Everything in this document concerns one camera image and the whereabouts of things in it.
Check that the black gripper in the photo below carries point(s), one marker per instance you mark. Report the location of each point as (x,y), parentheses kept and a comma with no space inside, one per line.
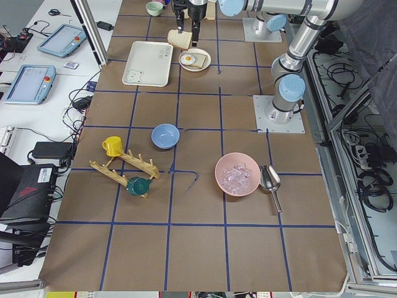
(197,12)

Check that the white bread slice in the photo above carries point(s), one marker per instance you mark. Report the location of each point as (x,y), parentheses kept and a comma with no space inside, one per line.
(178,39)

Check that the cream round plate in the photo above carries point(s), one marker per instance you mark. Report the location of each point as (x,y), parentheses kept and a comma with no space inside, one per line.
(197,51)

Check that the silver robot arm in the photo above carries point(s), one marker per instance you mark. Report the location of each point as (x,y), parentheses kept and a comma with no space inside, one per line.
(265,27)
(289,87)

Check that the bread slice on plate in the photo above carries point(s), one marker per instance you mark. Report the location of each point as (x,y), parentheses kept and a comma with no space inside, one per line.
(200,61)

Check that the green bowl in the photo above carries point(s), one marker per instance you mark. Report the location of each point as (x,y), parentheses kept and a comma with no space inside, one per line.
(154,8)

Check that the fried egg toy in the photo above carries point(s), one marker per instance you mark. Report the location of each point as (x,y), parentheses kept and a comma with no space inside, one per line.
(187,59)

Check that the cream bear tray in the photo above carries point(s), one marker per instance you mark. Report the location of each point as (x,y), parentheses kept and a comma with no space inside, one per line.
(148,64)

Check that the black power adapter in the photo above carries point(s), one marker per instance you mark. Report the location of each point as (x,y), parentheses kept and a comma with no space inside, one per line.
(104,26)

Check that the blue bowl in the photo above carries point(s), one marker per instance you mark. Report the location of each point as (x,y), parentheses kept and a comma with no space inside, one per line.
(165,136)

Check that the far teach pendant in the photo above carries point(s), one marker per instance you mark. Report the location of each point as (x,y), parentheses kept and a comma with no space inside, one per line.
(63,41)

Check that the teach pendant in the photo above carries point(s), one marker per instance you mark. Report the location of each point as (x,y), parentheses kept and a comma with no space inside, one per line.
(31,85)
(63,41)

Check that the yellow mug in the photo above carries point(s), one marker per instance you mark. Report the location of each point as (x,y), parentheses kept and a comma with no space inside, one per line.
(113,146)

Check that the pink bowl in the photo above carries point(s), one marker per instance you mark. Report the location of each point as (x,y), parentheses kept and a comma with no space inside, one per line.
(237,174)

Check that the near teach pendant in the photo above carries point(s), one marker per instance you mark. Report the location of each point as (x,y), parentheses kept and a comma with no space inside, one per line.
(31,85)

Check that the dark green mug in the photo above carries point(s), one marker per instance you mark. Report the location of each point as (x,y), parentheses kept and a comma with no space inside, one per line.
(138,186)

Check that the metal scoop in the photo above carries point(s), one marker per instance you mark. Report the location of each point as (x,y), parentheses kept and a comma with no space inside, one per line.
(270,182)

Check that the black laptop power brick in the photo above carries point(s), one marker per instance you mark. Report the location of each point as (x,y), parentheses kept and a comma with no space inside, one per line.
(51,150)

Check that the black computer box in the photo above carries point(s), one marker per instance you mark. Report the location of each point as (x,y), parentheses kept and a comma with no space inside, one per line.
(26,191)

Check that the aluminium frame post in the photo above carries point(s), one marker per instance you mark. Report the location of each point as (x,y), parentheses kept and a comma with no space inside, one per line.
(86,19)

